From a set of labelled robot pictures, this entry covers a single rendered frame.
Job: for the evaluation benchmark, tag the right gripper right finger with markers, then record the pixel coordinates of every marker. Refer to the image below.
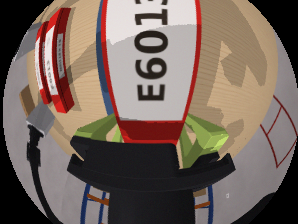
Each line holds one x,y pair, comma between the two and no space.
209,139

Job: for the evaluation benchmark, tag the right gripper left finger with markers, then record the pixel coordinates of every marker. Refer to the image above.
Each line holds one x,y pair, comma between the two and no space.
98,130

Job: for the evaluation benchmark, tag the white box with red edges labelled e6013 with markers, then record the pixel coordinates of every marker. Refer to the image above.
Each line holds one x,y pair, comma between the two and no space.
39,64

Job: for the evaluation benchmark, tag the white box with red trim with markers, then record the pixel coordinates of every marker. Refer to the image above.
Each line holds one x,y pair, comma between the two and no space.
54,60

